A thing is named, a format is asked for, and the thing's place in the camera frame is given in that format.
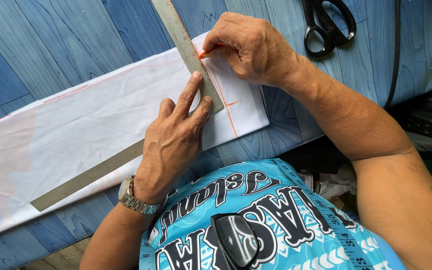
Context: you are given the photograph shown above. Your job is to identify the person's right hand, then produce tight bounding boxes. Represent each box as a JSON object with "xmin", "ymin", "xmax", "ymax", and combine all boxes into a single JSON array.
[{"xmin": 202, "ymin": 11, "xmax": 307, "ymax": 91}]

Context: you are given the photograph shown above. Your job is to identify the person's left hand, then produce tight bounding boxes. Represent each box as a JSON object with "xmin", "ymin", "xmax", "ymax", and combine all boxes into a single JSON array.
[{"xmin": 133, "ymin": 71, "xmax": 213, "ymax": 204}]

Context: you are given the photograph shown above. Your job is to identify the orange tailor's chalk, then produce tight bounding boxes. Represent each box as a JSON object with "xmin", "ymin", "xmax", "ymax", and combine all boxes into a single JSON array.
[{"xmin": 198, "ymin": 42, "xmax": 224, "ymax": 59}]

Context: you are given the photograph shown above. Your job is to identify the metal L-square ruler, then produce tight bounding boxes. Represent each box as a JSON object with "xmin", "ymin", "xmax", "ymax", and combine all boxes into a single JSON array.
[{"xmin": 30, "ymin": 0, "xmax": 225, "ymax": 212}]

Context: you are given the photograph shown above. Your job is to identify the silver wristwatch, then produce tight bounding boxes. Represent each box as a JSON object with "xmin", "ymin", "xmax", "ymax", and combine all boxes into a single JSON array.
[{"xmin": 118, "ymin": 174, "xmax": 166, "ymax": 215}]

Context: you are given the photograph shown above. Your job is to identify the black scissors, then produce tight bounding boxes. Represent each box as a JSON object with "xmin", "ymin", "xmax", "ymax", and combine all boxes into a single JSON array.
[{"xmin": 301, "ymin": 0, "xmax": 358, "ymax": 58}]

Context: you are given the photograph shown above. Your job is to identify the white fabric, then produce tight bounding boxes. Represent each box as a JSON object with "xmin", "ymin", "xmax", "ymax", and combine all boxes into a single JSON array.
[{"xmin": 0, "ymin": 31, "xmax": 270, "ymax": 243}]

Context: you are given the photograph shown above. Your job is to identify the blue printed shirt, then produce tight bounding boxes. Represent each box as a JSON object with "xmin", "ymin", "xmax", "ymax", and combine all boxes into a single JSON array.
[{"xmin": 139, "ymin": 158, "xmax": 408, "ymax": 270}]

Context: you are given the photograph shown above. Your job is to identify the black eyeglasses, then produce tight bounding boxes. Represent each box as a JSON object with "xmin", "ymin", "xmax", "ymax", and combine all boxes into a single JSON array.
[{"xmin": 210, "ymin": 212, "xmax": 261, "ymax": 270}]

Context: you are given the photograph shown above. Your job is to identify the white plastic bag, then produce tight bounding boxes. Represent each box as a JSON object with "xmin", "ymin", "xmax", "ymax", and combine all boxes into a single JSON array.
[{"xmin": 301, "ymin": 164, "xmax": 358, "ymax": 200}]

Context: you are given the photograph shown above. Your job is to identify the blue measuring tape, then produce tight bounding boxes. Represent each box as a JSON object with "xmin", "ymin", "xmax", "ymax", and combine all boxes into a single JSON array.
[{"xmin": 139, "ymin": 158, "xmax": 375, "ymax": 270}]

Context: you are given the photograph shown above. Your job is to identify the black power strip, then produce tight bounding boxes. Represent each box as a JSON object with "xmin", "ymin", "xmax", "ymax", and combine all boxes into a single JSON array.
[{"xmin": 399, "ymin": 97, "xmax": 432, "ymax": 140}]

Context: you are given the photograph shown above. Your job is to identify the black cable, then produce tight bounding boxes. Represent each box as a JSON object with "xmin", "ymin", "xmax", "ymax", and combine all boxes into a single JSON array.
[{"xmin": 382, "ymin": 0, "xmax": 403, "ymax": 110}]

